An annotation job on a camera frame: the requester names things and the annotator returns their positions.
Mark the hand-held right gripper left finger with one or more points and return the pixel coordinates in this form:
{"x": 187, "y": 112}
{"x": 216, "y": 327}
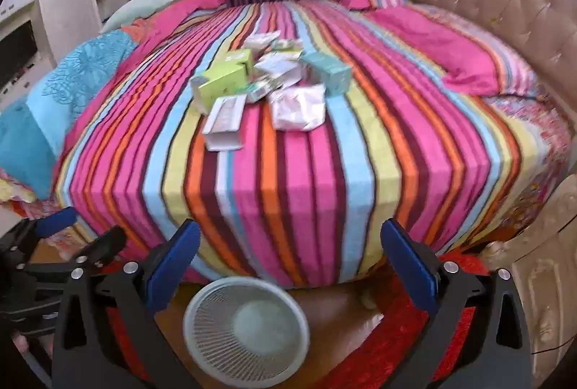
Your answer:
{"x": 173, "y": 269}

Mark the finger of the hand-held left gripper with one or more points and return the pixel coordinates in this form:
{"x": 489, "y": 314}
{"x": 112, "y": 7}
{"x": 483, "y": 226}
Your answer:
{"x": 56, "y": 222}
{"x": 106, "y": 245}

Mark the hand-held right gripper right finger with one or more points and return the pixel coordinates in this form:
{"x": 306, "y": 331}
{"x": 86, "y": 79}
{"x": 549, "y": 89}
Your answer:
{"x": 410, "y": 269}

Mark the white mesh wastebasket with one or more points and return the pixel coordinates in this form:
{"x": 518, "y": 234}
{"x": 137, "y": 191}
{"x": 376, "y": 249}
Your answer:
{"x": 245, "y": 326}

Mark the white printed cardboard box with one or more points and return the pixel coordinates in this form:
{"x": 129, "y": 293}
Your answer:
{"x": 223, "y": 118}

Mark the lime green cardboard box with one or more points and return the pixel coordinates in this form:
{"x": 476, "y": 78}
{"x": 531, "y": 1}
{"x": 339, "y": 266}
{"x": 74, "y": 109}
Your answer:
{"x": 221, "y": 80}

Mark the white wet wipes packet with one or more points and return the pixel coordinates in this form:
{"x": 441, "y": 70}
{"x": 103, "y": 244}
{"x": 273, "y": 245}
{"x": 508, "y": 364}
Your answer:
{"x": 297, "y": 107}

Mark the teal cardboard box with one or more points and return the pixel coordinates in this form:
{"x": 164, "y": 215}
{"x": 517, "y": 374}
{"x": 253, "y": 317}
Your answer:
{"x": 331, "y": 73}

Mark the small green and white box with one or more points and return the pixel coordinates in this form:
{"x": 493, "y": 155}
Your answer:
{"x": 288, "y": 46}

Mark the teal floral quilt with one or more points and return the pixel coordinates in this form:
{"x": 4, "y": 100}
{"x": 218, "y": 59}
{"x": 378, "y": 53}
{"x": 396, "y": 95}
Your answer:
{"x": 58, "y": 100}

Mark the striped colourful blanket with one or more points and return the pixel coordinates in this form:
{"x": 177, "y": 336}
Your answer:
{"x": 293, "y": 190}

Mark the black television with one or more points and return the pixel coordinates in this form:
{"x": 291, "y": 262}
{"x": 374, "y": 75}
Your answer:
{"x": 16, "y": 51}

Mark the light green pillow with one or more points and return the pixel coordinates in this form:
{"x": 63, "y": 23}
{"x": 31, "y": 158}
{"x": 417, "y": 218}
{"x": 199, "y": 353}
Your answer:
{"x": 135, "y": 8}

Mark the large pink pillow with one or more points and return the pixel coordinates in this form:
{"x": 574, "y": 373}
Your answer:
{"x": 441, "y": 42}

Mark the pink and orange quilt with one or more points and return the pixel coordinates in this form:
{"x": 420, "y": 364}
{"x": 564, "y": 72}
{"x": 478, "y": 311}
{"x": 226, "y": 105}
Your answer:
{"x": 180, "y": 12}

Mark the small pink striped pillow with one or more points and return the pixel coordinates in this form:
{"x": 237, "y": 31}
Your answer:
{"x": 356, "y": 0}

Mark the cream carved bed frame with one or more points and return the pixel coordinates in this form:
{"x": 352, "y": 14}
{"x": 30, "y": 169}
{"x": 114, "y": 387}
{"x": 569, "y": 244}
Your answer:
{"x": 541, "y": 281}

